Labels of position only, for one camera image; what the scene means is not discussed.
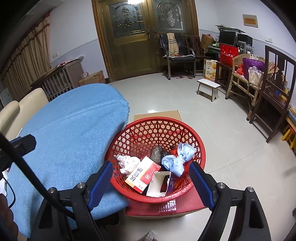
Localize light blue cloth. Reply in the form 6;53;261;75
161;143;197;177

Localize white tissue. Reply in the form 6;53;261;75
114;155;140;177

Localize blue white carton box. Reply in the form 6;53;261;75
146;171;171;198

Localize red white carton box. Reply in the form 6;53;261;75
125;156;161;194

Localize black plastic bag ball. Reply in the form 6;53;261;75
149;146;170;165

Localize flat cardboard sheet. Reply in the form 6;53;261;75
125;109;210;219

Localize red plastic laundry basket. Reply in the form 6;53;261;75
105;116;206;204

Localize striped beige curtain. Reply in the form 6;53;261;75
1;12;50;100

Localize wooden radiator cover cabinet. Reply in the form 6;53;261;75
31;59;84;101

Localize small white stool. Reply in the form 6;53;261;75
197;78;221;102

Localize cardboard box by door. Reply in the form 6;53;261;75
79;70;106;86

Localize wicker chair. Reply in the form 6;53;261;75
225;54;265;121

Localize yellow printed carton box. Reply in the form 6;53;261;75
203;59;217;82

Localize purple bag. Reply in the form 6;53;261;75
242;57;265;80

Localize black armchair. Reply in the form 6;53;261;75
159;33;197;80

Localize red gift bag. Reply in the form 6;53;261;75
220;44;239;65

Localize dark wooden chair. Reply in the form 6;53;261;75
249;45;295;143

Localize black computer monitor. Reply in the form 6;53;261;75
219;31;253;47

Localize wooden double door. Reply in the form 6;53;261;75
91;1;199;82

